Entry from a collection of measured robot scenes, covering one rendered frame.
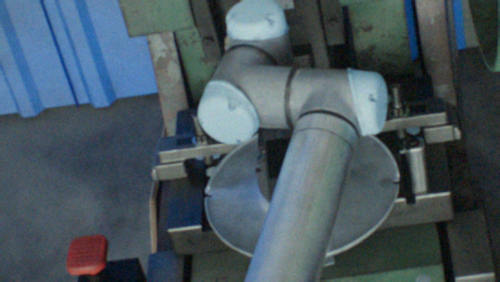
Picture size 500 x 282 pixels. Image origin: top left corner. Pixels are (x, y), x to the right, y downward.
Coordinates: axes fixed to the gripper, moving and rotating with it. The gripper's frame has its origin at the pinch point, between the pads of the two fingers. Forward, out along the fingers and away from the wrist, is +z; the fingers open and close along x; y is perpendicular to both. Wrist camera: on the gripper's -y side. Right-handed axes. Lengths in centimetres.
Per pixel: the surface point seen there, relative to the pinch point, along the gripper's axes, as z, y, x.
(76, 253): 3.6, 2.8, 34.5
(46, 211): 80, 98, 76
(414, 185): 7.4, 12.1, -16.9
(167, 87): 9, 48, 25
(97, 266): 3.9, -0.1, 30.9
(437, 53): 10, 48, -24
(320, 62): -14.2, 17.7, -5.7
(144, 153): 80, 115, 52
